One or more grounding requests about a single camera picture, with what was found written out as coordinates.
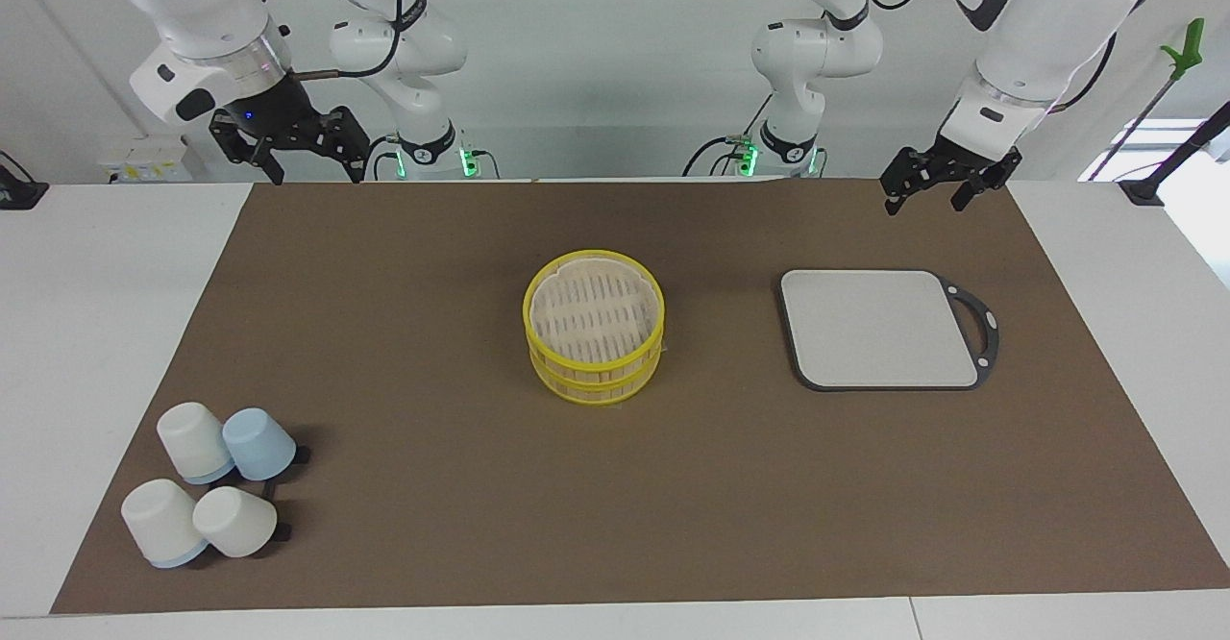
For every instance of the light blue cup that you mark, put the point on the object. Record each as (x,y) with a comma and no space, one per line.
(259,443)

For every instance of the white power box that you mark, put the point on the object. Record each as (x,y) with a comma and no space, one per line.
(149,160)

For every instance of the pole with green clamp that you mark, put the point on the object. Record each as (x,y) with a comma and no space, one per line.
(1184,49)

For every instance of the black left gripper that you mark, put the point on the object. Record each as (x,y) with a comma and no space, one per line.
(966,160)

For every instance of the grey white cutting board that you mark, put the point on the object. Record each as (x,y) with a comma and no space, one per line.
(874,328)

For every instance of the white cup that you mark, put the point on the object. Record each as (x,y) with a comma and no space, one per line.
(161,523)
(194,440)

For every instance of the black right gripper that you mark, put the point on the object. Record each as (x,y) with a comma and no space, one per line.
(279,111)

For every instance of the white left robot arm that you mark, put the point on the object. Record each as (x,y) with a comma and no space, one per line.
(1038,35)

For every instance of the black clamp mount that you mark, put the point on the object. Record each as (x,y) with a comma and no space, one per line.
(19,193)

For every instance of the yellow bamboo steamer base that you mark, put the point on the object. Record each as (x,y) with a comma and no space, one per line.
(596,388)

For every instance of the yellow steamer tier with liner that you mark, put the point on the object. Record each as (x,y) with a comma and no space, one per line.
(530,328)

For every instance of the white plastic bottle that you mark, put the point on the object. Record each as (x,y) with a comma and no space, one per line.
(235,523)

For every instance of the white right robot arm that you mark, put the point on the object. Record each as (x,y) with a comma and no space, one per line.
(202,6)

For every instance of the brown table mat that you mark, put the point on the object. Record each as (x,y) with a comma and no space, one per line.
(615,486)

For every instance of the white cup lower left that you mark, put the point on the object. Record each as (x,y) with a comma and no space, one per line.
(161,523)

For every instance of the black stand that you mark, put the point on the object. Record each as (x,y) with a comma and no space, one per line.
(1158,184)

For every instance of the white cup upper left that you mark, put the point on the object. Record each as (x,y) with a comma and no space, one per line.
(194,440)

